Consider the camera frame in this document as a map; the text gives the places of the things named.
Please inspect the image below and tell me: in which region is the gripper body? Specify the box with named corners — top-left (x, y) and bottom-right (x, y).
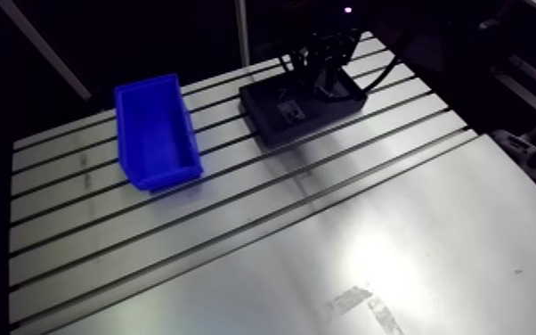
top-left (288, 27), bottom-right (363, 99)

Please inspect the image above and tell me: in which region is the black tray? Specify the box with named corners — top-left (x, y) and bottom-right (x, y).
top-left (239, 69), bottom-right (369, 149)

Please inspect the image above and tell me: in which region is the blue bin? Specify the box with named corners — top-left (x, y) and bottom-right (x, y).
top-left (113, 73), bottom-right (204, 192)

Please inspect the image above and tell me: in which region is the grey slanted metal bar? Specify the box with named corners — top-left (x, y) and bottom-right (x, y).
top-left (0, 0), bottom-right (93, 102)

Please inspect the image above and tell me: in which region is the black cable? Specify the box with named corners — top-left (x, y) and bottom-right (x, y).
top-left (361, 55), bottom-right (401, 94)

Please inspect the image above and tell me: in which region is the grey metal post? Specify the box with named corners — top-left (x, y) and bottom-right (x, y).
top-left (234, 0), bottom-right (251, 68)

